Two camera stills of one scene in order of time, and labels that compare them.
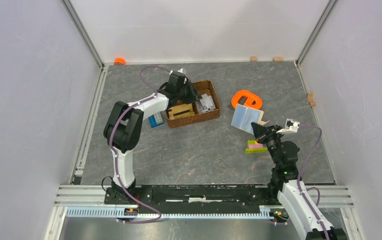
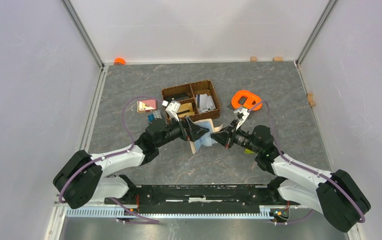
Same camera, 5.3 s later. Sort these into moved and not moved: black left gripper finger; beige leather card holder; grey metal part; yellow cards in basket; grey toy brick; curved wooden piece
Moved: black left gripper finger; beige leather card holder
Not moved: grey metal part; grey toy brick; curved wooden piece; yellow cards in basket
